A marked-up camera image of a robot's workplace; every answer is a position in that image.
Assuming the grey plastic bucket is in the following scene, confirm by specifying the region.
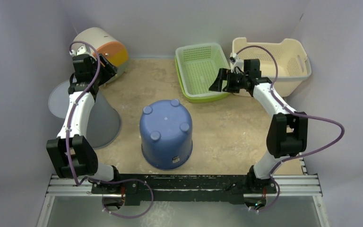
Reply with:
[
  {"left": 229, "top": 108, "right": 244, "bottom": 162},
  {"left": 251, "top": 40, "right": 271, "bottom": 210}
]
[{"left": 48, "top": 81, "right": 121, "bottom": 148}]

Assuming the blue plastic bucket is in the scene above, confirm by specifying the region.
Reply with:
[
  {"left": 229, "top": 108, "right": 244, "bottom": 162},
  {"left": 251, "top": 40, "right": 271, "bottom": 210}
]
[{"left": 139, "top": 99, "right": 193, "bottom": 170}]

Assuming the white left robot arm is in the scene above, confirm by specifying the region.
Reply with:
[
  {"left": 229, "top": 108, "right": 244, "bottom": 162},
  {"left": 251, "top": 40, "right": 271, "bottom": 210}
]
[{"left": 46, "top": 53, "right": 122, "bottom": 193}]

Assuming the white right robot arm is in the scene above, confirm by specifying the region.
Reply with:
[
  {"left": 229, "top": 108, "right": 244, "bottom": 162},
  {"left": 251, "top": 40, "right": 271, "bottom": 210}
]
[{"left": 209, "top": 59, "right": 308, "bottom": 192}]

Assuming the round drawer box orange yellow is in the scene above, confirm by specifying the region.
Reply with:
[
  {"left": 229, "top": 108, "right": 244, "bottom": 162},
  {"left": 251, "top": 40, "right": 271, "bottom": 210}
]
[{"left": 74, "top": 27, "right": 129, "bottom": 84}]

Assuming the green and white tray basket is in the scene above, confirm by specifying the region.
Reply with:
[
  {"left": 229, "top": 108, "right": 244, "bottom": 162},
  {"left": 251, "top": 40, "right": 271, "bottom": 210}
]
[{"left": 175, "top": 43, "right": 229, "bottom": 103}]

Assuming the cream perforated basket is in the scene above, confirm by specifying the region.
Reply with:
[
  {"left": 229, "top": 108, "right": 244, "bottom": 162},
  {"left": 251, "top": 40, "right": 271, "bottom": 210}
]
[{"left": 232, "top": 37, "right": 311, "bottom": 98}]

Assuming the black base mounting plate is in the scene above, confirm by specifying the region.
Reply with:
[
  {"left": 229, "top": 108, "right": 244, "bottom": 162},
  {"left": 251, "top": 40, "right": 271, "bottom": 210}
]
[{"left": 92, "top": 174, "right": 277, "bottom": 208}]

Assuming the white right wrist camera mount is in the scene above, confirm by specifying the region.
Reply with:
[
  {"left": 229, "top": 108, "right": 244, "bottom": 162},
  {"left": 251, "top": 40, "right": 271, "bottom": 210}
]
[{"left": 229, "top": 52, "right": 244, "bottom": 74}]

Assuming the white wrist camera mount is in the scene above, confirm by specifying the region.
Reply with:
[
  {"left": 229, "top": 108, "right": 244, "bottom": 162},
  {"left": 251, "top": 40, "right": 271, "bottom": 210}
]
[
  {"left": 229, "top": 52, "right": 244, "bottom": 74},
  {"left": 69, "top": 44, "right": 91, "bottom": 57}
]

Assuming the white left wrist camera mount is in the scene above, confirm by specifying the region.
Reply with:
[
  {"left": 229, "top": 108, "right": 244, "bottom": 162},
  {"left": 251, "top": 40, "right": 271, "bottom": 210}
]
[{"left": 69, "top": 44, "right": 91, "bottom": 57}]

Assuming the aluminium rail frame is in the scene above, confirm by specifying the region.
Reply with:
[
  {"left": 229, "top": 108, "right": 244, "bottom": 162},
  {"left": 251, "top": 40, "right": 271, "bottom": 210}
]
[{"left": 35, "top": 94, "right": 331, "bottom": 227}]

